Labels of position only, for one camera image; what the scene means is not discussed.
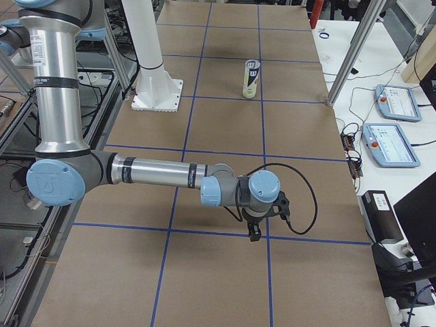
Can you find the teach pendant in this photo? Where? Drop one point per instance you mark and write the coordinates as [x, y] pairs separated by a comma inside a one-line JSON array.
[[397, 103], [389, 146]]

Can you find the red cylinder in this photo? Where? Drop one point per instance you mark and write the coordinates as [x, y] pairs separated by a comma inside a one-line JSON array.
[[315, 14]]

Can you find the black box with label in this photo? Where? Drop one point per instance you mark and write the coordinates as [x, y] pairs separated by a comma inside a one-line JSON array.
[[383, 226]]

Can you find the aluminium frame post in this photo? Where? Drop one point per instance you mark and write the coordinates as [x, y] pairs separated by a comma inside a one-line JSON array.
[[362, 32]]

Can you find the small electronics board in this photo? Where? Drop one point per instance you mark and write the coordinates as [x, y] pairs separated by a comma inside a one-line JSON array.
[[353, 157]]

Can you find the black monitor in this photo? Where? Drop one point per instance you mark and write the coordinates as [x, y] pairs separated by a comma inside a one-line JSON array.
[[416, 215]]

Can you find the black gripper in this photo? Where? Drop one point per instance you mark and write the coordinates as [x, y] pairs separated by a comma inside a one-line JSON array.
[[252, 221]]

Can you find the far teach pendant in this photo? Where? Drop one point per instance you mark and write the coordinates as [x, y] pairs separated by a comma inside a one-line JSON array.
[[397, 103]]

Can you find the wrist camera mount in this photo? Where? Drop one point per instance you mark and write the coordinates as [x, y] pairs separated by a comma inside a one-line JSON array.
[[281, 207]]

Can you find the near teach pendant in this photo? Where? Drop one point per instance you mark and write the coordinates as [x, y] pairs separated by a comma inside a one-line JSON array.
[[389, 146]]

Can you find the clear tennis ball can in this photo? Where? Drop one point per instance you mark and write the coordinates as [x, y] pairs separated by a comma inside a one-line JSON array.
[[252, 68]]

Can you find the white pedestal column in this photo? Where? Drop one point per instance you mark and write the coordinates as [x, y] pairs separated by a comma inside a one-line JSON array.
[[155, 89]]

